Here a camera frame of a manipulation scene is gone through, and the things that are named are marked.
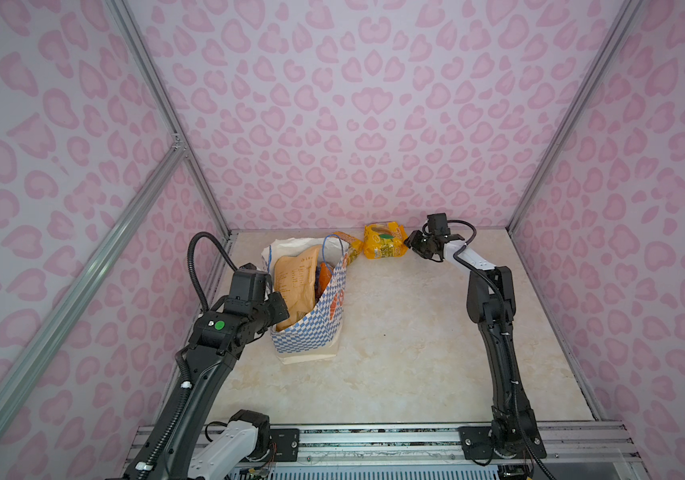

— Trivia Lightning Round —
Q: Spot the beige paper snack pouch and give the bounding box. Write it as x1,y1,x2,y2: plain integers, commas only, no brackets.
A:
274,245,320,331

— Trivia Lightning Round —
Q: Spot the yellow orange snack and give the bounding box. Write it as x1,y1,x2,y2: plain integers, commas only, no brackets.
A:
364,221,409,260

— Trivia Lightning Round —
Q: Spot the white blue checkered paper bag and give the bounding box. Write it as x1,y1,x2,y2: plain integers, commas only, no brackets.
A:
262,232,357,365

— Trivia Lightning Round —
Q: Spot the orange snack bag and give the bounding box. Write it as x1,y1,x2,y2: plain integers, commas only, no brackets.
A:
316,261,334,300

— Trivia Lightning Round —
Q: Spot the yellow snack bag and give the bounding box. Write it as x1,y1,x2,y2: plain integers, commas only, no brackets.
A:
334,231,364,265

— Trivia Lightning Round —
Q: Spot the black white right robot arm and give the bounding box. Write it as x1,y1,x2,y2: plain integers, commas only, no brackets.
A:
405,214,547,466

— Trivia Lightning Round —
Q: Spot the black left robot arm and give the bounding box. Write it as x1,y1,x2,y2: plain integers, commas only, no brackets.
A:
120,264,288,479

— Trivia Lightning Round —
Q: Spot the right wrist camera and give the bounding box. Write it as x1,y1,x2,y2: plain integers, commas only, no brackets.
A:
424,213,451,236

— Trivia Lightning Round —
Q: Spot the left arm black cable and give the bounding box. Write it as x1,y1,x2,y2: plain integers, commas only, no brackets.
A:
186,231,238,313

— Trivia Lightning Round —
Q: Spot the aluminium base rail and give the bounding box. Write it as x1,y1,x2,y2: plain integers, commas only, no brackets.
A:
116,422,650,480

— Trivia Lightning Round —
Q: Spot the aluminium frame strut left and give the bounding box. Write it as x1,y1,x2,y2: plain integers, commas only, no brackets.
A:
0,144,188,440

